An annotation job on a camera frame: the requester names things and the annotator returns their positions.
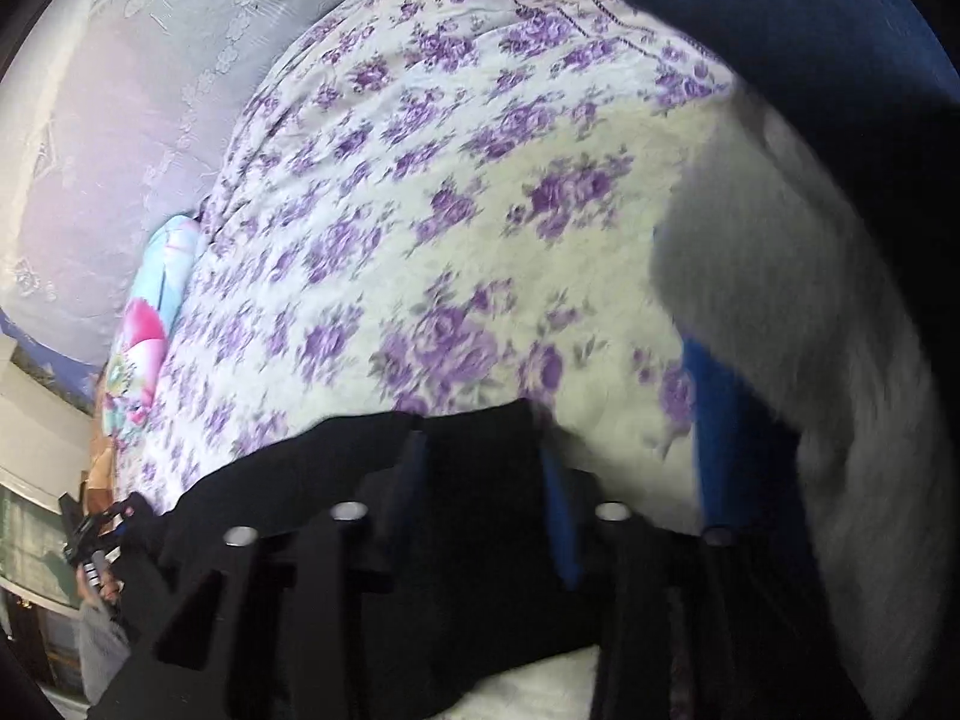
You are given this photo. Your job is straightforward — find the black pants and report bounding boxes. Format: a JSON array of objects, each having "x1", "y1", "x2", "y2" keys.
[{"x1": 124, "y1": 397, "x2": 605, "y2": 720}]

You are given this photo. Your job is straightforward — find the folded turquoise pink floral blanket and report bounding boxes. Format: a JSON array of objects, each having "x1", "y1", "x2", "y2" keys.
[{"x1": 105, "y1": 214, "x2": 202, "y2": 440}]

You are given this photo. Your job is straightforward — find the purple floral bedspread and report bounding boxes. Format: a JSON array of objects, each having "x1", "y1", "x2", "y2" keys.
[{"x1": 112, "y1": 0, "x2": 758, "y2": 720}]

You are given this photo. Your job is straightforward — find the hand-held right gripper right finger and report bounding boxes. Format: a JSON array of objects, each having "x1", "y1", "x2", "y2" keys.
[{"x1": 538, "y1": 441, "x2": 863, "y2": 720}]

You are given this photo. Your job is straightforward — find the grey cloth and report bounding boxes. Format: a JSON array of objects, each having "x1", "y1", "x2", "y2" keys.
[{"x1": 651, "y1": 82, "x2": 942, "y2": 720}]

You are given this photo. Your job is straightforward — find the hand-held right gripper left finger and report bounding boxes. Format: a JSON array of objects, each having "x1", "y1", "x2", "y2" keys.
[{"x1": 90, "y1": 431, "x2": 431, "y2": 720}]

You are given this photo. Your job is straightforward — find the window pane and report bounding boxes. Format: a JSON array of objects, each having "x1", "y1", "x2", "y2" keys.
[{"x1": 0, "y1": 484, "x2": 83, "y2": 695}]

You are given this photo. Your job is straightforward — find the blue cloth strip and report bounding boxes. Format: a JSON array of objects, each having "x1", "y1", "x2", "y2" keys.
[{"x1": 682, "y1": 334, "x2": 751, "y2": 530}]

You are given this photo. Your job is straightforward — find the lavender lace pillow cover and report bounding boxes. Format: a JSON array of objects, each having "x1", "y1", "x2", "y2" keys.
[{"x1": 0, "y1": 0, "x2": 376, "y2": 383}]

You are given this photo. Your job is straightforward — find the orange brown cloth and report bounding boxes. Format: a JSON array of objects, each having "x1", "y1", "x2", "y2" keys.
[{"x1": 88, "y1": 371, "x2": 119, "y2": 511}]

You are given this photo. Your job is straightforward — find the person's left hand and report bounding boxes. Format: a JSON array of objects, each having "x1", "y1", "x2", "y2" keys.
[{"x1": 79, "y1": 566, "x2": 125, "y2": 607}]

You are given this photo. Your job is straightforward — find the person's left forearm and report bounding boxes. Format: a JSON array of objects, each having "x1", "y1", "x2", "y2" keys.
[{"x1": 77, "y1": 600, "x2": 133, "y2": 702}]

